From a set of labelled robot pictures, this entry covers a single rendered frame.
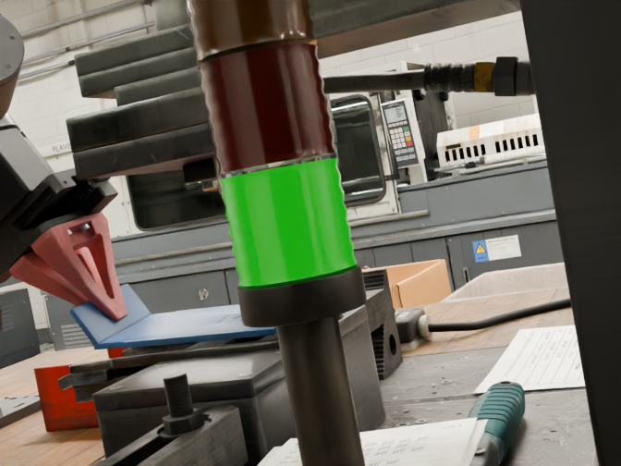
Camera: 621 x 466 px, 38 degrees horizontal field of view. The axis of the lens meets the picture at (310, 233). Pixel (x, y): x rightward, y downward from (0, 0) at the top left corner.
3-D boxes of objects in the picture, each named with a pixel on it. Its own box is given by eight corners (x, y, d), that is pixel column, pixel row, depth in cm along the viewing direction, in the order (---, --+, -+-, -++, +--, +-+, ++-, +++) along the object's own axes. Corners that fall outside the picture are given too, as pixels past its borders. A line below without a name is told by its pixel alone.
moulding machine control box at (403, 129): (389, 170, 504) (377, 104, 502) (402, 167, 524) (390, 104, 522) (420, 165, 496) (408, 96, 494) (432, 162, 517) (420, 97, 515)
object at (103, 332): (132, 321, 67) (123, 283, 66) (321, 301, 61) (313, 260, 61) (77, 351, 60) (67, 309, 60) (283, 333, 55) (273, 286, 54)
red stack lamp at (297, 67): (249, 171, 30) (230, 74, 30) (352, 151, 29) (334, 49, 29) (196, 177, 27) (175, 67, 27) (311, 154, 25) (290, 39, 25)
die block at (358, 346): (263, 427, 69) (245, 333, 68) (386, 418, 65) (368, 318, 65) (121, 541, 50) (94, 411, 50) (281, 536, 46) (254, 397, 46)
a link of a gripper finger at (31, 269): (135, 297, 58) (48, 185, 59) (69, 356, 61) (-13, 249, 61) (184, 271, 64) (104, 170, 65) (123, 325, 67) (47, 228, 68)
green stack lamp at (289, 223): (267, 272, 31) (249, 176, 30) (371, 256, 29) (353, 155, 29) (217, 291, 27) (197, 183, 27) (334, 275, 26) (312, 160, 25)
